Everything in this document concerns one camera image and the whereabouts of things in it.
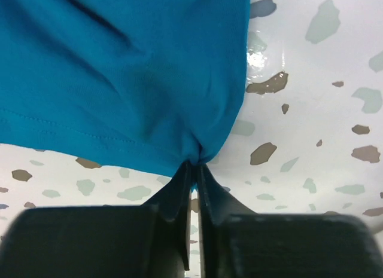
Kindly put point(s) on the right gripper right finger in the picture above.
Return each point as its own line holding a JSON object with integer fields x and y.
{"x": 235, "y": 241}

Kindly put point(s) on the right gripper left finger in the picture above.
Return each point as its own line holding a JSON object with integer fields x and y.
{"x": 149, "y": 240}

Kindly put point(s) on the blue polo t shirt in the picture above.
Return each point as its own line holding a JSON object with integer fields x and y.
{"x": 143, "y": 84}

